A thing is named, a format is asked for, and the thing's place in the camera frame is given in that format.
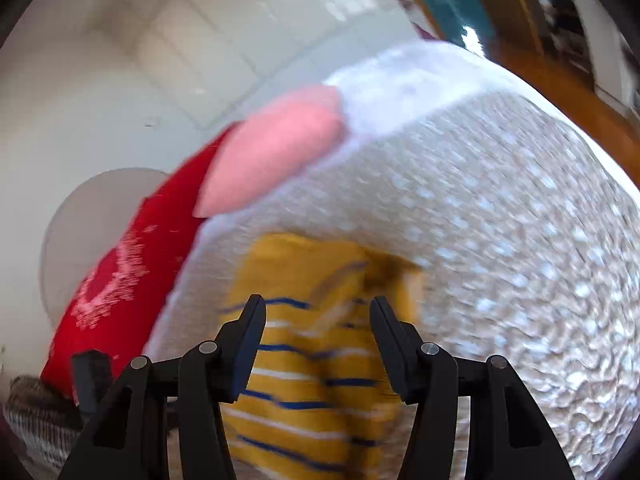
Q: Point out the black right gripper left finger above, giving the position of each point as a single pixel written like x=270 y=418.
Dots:
x=127 y=437

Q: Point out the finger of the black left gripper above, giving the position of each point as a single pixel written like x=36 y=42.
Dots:
x=92 y=377

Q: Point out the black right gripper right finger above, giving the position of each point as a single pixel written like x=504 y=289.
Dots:
x=483 y=404

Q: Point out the yellow striped knit sweater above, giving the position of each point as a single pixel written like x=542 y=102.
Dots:
x=318 y=404

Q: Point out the red patterned pillow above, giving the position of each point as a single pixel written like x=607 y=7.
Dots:
x=116 y=305

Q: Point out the grey checked garment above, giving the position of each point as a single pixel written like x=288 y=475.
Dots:
x=45 y=423

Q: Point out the round white side table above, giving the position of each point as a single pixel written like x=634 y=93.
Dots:
x=86 y=226

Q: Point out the textured white bed cover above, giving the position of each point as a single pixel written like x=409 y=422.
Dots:
x=527 y=231

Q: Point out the pink pillow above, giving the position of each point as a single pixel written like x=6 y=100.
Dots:
x=272 y=145

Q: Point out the brown wooden furniture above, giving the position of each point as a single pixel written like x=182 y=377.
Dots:
x=514 y=24

